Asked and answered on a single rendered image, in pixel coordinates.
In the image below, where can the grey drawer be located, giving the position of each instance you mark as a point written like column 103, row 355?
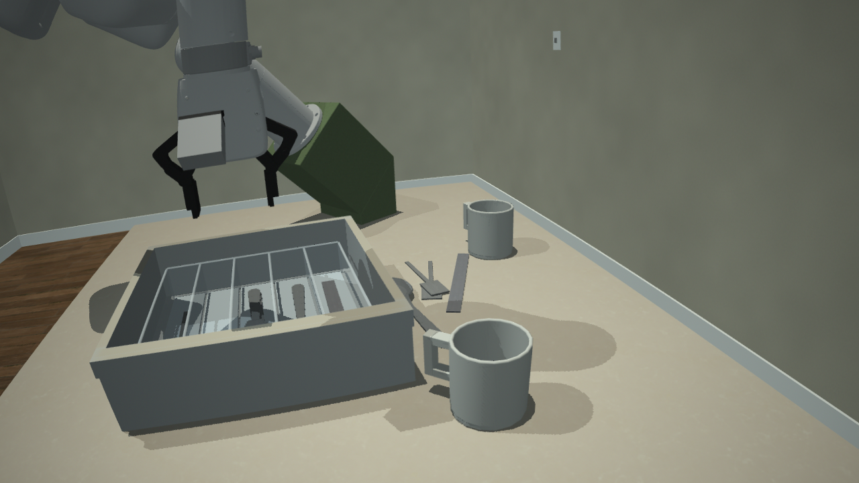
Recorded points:
column 260, row 367

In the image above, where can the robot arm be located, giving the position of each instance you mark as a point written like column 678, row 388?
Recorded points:
column 201, row 137

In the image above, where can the grey mug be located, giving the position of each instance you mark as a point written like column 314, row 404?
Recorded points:
column 490, row 233
column 489, row 363

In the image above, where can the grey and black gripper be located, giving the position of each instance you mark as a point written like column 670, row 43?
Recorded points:
column 238, row 93

